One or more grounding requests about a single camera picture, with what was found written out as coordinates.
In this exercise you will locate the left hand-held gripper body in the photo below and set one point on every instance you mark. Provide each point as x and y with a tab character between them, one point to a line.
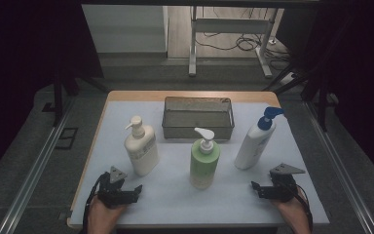
112	191

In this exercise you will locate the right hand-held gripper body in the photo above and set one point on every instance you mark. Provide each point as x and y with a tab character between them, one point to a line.
284	187

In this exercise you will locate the white bottle with blue pump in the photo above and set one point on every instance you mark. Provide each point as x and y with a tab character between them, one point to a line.
254	146

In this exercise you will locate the green pump bottle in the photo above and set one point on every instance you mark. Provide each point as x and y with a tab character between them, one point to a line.
204	165

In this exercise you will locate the metal mesh basket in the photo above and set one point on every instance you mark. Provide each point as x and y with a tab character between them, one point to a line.
197	122

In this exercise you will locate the person's right hand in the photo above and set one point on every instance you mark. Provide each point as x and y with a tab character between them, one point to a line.
290	211

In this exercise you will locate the person's left hand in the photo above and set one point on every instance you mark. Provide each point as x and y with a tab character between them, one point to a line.
102	216

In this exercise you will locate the cream pump bottle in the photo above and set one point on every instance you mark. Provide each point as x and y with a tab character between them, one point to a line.
142	152

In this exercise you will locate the pale blue table mat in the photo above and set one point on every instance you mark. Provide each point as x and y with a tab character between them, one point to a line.
175	201

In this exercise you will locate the black metal stand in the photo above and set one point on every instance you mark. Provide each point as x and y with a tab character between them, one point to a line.
321	97
57	97

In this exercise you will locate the white power strip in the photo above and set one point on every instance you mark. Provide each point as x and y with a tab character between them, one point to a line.
287	79

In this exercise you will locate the dark curtain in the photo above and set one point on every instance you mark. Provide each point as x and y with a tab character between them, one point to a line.
19	65
363	81

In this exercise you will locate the white cabinet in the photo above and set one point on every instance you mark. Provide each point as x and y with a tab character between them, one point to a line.
125	29

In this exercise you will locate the aluminium floor rail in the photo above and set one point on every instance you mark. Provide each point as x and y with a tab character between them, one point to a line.
341	169
32	169

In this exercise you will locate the white desk frame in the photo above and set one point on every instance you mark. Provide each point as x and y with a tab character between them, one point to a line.
229	25

